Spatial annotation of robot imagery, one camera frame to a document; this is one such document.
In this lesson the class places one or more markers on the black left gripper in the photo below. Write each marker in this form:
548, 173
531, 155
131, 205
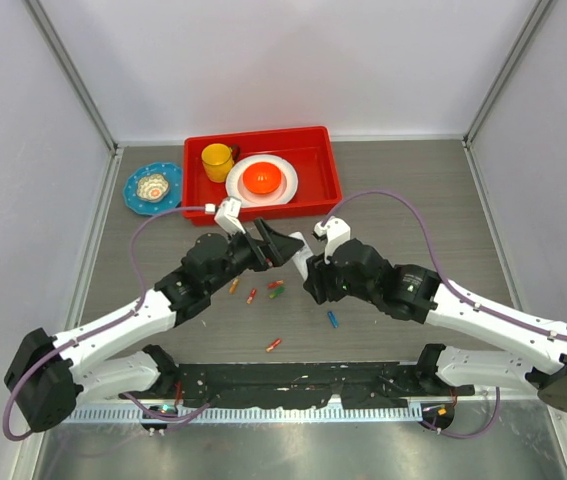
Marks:
282, 247

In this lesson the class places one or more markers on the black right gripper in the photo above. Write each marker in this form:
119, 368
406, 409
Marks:
319, 280

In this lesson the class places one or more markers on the blue battery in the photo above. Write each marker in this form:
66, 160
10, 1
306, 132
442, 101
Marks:
333, 319

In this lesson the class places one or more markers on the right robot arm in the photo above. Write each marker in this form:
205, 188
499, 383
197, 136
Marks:
529, 352

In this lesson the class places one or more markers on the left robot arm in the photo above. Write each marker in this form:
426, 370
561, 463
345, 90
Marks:
48, 373

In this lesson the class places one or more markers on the green battery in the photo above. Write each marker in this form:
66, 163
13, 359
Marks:
276, 292

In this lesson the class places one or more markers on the red orange battery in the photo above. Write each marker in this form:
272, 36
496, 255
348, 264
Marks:
251, 296

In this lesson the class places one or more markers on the white plate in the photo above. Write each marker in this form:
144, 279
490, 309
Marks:
283, 195

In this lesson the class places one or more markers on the orange bowl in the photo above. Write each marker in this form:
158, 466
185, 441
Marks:
262, 178

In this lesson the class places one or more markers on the orange battery upper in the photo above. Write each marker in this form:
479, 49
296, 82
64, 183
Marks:
234, 285

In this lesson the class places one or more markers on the red plastic tray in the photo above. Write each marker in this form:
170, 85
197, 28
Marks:
307, 149

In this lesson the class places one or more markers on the orange battery left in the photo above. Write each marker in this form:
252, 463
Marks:
273, 345

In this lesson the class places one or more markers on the yellow mug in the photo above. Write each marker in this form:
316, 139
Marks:
218, 160

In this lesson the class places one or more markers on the small patterned bowl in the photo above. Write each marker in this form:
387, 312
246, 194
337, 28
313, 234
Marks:
152, 188

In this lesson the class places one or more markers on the blue dotted plate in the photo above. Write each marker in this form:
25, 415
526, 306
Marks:
173, 199

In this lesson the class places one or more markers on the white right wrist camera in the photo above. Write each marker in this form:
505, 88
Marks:
334, 232

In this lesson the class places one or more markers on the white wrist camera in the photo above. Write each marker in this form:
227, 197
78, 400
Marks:
226, 215
334, 232

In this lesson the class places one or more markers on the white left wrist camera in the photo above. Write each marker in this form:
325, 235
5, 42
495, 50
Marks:
226, 215

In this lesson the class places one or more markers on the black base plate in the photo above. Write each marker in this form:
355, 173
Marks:
301, 386

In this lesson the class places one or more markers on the white cable duct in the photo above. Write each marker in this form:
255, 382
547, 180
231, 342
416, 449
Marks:
333, 412

